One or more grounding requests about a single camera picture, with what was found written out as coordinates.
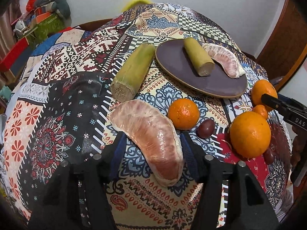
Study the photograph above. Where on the teal toy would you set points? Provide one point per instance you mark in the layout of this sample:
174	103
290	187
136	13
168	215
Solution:
4	92

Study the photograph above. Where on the small tangerine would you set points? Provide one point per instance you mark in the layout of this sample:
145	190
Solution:
261	112

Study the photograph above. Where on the large orange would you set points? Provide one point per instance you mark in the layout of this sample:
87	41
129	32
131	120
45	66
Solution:
249	134

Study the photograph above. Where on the medium orange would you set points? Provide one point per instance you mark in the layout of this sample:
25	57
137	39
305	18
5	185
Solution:
183	113
260	91

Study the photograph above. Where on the large peeled pomelo segment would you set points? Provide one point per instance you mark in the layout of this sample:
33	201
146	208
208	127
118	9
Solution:
148	136

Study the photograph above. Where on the small peeled pomelo segment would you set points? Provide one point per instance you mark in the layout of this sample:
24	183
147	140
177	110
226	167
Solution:
225	57

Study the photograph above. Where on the striped brown curtain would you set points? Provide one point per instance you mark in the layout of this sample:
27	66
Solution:
9	21

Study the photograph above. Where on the green bag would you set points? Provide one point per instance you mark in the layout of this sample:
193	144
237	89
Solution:
51	26

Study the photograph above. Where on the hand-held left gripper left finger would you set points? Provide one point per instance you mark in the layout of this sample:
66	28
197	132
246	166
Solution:
119	148

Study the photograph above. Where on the patterned patchwork blanket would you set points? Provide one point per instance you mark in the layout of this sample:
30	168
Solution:
72	64

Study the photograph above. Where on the dark purple passion fruit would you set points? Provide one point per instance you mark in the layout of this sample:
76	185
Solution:
205	129
269	157

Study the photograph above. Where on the long green sugarcane piece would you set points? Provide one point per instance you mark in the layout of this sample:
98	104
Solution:
132	69

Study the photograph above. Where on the yellow foam arch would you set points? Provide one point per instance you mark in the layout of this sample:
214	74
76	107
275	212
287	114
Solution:
136	1

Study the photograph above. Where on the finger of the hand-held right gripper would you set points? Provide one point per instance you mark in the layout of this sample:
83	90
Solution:
271	101
287	100

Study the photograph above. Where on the wooden door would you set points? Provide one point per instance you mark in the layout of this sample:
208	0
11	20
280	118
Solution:
285	48

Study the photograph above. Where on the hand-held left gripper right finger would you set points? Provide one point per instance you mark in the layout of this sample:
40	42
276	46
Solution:
189	153

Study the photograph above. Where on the orange box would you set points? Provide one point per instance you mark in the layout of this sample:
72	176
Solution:
44	16

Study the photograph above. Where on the dark purple plate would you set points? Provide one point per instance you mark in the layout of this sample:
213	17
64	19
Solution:
177	62

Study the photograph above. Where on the short green sugarcane piece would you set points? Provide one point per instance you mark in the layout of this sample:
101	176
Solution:
196	55

